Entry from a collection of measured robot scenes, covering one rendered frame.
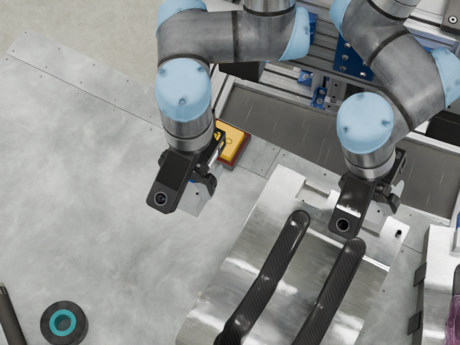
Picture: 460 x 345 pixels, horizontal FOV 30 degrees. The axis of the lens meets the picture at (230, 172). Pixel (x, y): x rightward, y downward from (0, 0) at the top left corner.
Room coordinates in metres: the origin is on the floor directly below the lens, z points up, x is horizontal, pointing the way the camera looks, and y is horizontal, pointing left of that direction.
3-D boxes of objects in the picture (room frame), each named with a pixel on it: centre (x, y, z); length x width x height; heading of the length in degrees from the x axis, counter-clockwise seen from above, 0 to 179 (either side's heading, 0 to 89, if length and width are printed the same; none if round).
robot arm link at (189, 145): (0.58, 0.06, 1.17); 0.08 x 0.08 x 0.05
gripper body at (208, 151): (0.59, 0.06, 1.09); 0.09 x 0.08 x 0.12; 150
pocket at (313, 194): (0.57, -0.15, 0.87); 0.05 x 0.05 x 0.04; 60
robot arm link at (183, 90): (0.58, 0.06, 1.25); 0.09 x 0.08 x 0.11; 1
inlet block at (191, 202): (0.60, 0.05, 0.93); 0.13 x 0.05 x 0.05; 150
